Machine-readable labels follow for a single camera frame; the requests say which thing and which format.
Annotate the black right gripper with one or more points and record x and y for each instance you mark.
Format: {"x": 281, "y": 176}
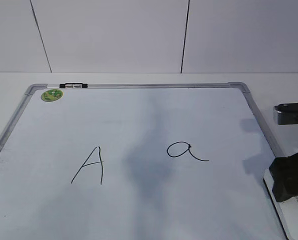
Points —
{"x": 284, "y": 172}

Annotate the white whiteboard eraser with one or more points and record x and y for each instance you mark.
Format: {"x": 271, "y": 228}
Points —
{"x": 287, "y": 211}

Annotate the round green magnet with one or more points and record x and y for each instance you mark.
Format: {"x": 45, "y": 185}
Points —
{"x": 51, "y": 95}

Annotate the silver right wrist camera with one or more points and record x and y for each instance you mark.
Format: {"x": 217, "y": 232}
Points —
{"x": 286, "y": 114}

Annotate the white whiteboard with grey frame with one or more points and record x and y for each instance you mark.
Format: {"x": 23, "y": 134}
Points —
{"x": 138, "y": 162}

